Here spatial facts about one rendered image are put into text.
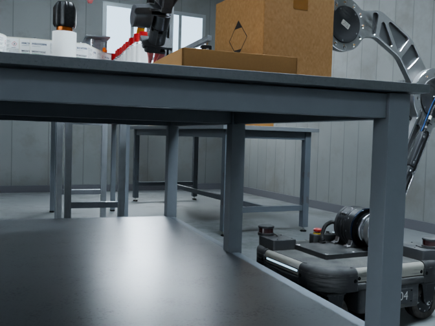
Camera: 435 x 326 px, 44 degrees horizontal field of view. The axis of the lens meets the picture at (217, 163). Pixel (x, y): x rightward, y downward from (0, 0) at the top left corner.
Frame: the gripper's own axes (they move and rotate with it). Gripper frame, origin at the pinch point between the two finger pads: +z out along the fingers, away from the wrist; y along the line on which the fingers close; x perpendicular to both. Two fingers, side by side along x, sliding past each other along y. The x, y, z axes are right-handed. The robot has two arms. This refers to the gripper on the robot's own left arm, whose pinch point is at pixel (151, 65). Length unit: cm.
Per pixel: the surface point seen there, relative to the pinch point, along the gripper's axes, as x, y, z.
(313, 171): -197, -244, 227
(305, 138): -117, -159, 122
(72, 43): -22.5, 25.0, 7.8
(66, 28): -26.6, 26.9, 3.9
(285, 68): 69, -10, -44
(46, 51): -39, 33, 22
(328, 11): 29, -40, -41
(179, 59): 68, 13, -43
